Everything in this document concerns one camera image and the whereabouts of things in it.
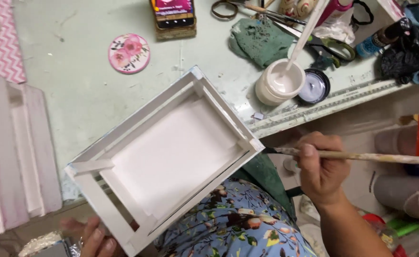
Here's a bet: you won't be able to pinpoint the smartphone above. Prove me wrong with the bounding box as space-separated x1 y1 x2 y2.
150 0 196 29

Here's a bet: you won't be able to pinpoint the white crumpled plastic bag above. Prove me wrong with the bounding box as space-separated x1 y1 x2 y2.
311 16 357 45

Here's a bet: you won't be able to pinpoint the person's right hand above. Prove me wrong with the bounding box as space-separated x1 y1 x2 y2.
294 131 353 208

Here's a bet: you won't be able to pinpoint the green paint-stained rag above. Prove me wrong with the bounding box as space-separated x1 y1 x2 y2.
228 18 296 69

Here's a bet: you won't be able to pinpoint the person's left hand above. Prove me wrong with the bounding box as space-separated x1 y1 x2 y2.
60 216 139 257

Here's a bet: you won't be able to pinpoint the blue floral dress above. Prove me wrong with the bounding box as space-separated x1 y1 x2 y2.
152 177 318 257

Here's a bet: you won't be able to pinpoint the metal ruler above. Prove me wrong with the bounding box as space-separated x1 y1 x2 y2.
247 79 410 139

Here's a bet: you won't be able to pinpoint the long wooden paintbrush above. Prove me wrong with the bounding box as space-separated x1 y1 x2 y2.
265 146 419 165

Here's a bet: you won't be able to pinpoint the white wooden crate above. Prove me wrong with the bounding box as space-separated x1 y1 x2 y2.
64 65 266 257

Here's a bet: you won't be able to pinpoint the grey roll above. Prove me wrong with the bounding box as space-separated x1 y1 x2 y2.
374 125 419 156
371 174 419 226

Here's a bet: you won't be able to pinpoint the brown ring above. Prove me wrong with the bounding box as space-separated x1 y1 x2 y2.
211 0 239 20

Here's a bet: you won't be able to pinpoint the white paint-coated stirring stick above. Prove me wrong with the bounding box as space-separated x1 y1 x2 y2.
284 0 330 74

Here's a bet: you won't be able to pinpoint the white paint jar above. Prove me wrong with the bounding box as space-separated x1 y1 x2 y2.
255 59 306 106

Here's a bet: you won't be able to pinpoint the green plastic object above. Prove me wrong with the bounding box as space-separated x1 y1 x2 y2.
386 218 419 238

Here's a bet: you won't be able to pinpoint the thin black-tipped paintbrush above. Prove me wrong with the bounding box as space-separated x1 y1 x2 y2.
229 0 307 26

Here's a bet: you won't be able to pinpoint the red plastic container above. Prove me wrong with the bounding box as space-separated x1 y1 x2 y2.
361 213 387 232

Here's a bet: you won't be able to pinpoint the wooden phone stand block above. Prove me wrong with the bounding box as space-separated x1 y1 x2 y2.
154 14 197 40

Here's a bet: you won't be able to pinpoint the black plastic bag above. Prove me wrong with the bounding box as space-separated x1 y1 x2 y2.
379 25 419 85

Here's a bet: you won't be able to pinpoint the blue glitter bottle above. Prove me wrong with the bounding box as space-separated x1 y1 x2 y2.
355 18 411 59

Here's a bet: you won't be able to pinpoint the green-handled scissors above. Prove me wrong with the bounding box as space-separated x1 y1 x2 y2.
267 17 356 68

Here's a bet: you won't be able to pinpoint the black jar lid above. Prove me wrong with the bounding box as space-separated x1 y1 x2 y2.
297 69 331 106

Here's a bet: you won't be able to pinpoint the round pink floral coaster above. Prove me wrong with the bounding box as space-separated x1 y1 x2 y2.
108 34 151 74

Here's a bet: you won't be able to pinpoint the black elastic band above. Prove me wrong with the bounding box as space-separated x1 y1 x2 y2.
350 0 374 26

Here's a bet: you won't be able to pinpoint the pink bottle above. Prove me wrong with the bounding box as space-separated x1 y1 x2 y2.
315 0 353 27

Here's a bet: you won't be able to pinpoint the pink chevron patterned sheet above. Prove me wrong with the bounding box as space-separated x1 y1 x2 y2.
0 0 27 84

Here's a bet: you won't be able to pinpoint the silver glitter box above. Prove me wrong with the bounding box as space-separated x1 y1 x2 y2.
18 231 82 257

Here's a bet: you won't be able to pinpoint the dark green lap cloth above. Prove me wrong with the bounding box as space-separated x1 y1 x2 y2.
231 153 298 222

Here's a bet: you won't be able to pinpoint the swirl-painted wooden piece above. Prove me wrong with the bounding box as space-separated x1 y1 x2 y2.
278 0 319 21

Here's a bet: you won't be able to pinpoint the whitewashed slatted wooden crate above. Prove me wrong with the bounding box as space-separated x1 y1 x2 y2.
0 69 63 238

